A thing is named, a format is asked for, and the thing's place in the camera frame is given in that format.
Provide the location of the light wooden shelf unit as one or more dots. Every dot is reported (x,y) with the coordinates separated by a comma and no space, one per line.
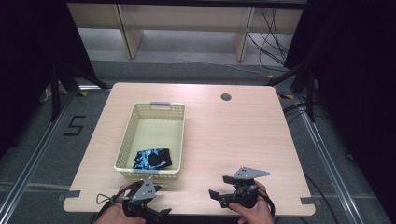
(134,37)

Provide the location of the yellow and black tape piece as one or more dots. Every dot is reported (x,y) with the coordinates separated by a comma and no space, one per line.
(286,96)
(82,93)

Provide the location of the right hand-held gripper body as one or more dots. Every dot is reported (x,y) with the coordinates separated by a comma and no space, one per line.
(246,194)

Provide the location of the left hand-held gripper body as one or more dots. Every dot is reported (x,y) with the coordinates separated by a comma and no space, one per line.
(144,190)

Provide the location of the metal floor rail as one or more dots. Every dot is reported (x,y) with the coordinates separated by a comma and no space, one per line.
(330,165)
(40,146)

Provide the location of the black metal stand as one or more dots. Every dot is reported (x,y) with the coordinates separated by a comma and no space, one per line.
(55,93)
(309,93)

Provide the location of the black curtain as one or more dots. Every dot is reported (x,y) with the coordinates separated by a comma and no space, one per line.
(358,77)
(28,62)

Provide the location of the blue and black glove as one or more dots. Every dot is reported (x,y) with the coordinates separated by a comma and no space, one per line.
(152,158)

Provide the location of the grey tape piece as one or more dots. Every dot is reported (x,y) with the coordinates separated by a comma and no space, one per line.
(73,194)
(307,200)

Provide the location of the person's right hand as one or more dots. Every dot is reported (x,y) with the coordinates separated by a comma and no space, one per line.
(253,214)

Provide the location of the person's left hand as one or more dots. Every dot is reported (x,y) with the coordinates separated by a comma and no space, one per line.
(115,215)

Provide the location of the cream perforated plastic basket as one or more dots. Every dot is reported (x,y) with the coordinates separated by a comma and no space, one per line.
(155,130)

